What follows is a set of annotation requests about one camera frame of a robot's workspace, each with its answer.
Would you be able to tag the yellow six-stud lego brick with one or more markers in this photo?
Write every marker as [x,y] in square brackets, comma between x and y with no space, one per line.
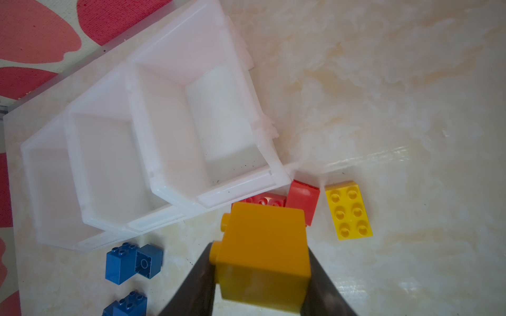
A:
[348,211]

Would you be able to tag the small red lego brick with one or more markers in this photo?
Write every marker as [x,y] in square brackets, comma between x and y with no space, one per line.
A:
[305,197]

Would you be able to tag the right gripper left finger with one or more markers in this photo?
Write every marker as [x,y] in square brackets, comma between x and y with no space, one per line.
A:
[196,294]

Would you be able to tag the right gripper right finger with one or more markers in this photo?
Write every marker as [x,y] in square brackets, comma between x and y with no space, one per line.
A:
[323,298]

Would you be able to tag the dark blue lego brick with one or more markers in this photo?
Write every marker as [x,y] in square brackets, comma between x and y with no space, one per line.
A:
[149,261]

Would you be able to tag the blue lego brick upper left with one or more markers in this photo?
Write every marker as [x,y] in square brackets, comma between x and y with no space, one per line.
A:
[121,263]

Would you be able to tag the blue lego brick middle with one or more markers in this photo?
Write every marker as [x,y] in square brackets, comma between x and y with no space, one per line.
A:
[134,304]

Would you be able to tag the red long lego brick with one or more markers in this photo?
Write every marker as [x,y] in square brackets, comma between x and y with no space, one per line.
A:
[267,198]

